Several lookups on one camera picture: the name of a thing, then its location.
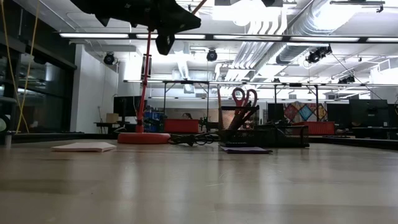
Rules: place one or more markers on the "black computer monitor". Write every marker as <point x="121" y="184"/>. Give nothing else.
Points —
<point x="368" y="112"/>
<point x="127" y="105"/>

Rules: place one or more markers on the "black round ceiling fixture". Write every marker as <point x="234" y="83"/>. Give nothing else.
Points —
<point x="109" y="58"/>
<point x="212" y="55"/>

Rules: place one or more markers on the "red desk lamp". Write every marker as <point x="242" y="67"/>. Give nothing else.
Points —
<point x="143" y="137"/>

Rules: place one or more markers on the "black ballpoint pen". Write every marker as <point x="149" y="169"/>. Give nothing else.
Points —
<point x="252" y="115"/>

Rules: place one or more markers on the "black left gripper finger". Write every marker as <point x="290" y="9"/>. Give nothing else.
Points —
<point x="182" y="18"/>

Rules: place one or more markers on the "red plastic bin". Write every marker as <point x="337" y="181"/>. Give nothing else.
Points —
<point x="314" y="128"/>
<point x="180" y="126"/>

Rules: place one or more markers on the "purple sticky note pad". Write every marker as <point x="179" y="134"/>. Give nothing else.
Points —
<point x="245" y="150"/>

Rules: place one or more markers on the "black mesh desk organizer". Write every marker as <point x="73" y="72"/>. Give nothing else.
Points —
<point x="267" y="137"/>

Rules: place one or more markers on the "blue storage crates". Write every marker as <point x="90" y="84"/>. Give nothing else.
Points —
<point x="154" y="123"/>

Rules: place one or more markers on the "silver ceiling duct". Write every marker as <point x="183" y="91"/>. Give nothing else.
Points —
<point x="311" y="18"/>

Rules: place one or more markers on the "black overhead light bar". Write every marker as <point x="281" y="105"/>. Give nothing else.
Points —
<point x="280" y="36"/>

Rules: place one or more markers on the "small white cylinder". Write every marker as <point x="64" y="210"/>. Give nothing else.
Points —
<point x="8" y="140"/>

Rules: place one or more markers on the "colourful patchwork quilt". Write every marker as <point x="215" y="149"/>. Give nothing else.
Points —
<point x="304" y="112"/>

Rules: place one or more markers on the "green background robot arm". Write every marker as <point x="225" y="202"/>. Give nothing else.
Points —
<point x="206" y="123"/>

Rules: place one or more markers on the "black ceiling camera rig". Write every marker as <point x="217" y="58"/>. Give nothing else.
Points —
<point x="317" y="54"/>

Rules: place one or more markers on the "pink sticky note pad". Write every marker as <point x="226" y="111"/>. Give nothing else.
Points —
<point x="84" y="147"/>

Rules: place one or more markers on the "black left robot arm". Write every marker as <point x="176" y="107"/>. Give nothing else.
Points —
<point x="102" y="7"/>

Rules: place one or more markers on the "person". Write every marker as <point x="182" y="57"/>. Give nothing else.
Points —
<point x="187" y="116"/>

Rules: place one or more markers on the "orange wooden pencil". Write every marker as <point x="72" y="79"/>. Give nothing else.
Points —
<point x="199" y="7"/>

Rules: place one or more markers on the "cardboard box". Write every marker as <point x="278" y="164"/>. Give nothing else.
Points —
<point x="112" y="118"/>

